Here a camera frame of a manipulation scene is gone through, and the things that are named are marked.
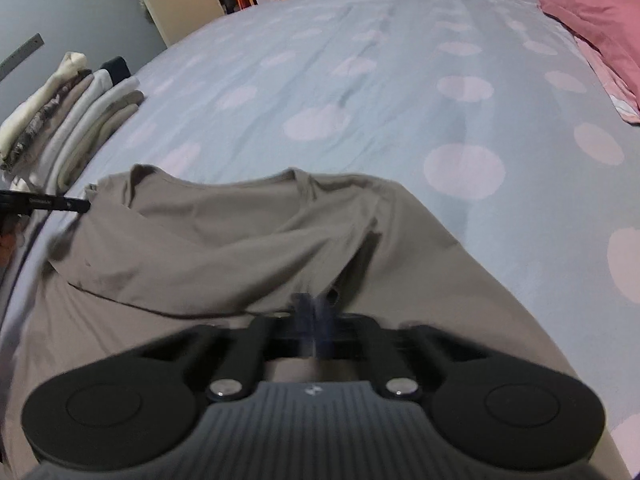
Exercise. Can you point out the polka dot bed sheet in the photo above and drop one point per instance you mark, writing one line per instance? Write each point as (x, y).
(350, 60)

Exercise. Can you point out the taupe shirt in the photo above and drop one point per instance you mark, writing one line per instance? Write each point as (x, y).
(225, 240)

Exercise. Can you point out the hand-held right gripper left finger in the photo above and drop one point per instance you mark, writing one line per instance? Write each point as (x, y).
(306, 330)

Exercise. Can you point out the cream room door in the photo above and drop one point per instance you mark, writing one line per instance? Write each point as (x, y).
(180, 0)

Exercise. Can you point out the light pink pillow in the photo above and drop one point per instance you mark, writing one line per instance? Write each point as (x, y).
(622, 95)

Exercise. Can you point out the stack of folded clothes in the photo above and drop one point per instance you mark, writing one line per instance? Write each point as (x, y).
(75, 110)

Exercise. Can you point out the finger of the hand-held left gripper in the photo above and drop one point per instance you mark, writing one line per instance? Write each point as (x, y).
(50, 203)

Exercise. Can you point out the grey wall strip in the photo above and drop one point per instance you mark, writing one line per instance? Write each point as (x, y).
(20, 57)

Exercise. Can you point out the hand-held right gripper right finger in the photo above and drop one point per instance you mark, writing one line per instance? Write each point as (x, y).
(322, 332)

